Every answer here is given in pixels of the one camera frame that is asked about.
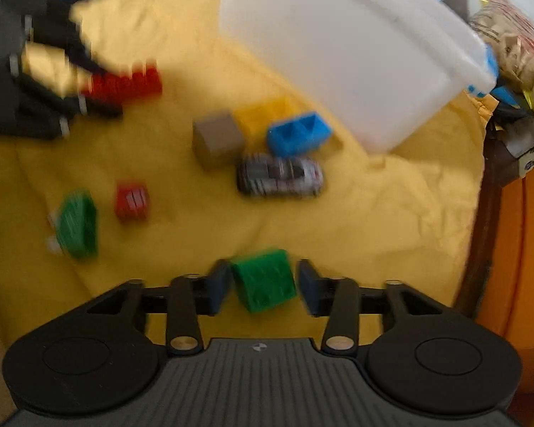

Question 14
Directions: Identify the plain orange box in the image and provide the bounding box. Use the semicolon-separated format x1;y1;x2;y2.
476;178;528;348

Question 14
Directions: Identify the brown toy block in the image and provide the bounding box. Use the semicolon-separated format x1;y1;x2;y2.
192;113;246;170

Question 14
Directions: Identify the white plastic bin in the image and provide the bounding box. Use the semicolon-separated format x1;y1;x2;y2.
218;0;499;154

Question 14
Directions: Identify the yellow cloth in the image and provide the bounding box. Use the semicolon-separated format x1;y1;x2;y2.
0;0;490;410

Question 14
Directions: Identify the grey striped toy car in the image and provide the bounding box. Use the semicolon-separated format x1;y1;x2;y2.
236;152;325;199

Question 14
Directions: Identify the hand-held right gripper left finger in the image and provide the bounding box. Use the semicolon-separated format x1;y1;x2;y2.
85;259;233;357

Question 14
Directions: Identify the long red toy brick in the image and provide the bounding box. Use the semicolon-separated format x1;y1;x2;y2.
81;68;163;104

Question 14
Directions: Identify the small red face cube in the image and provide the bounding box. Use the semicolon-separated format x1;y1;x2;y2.
114;181;151;222

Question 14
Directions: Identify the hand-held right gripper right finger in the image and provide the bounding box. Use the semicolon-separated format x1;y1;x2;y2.
297;259;446;357

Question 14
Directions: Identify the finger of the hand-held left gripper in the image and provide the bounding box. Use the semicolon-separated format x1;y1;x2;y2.
0;53;125;141
24;13;116;78

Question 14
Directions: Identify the green patterned toy block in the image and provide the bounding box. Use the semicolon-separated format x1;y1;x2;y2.
48;190;99;259

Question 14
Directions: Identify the green toy brick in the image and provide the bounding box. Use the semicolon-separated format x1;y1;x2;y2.
230;249;300;313

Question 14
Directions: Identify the blue toy brick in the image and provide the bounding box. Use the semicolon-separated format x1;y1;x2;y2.
266;111;332;158

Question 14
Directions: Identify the pile of cream snack packets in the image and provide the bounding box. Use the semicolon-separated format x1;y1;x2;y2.
469;0;534;116

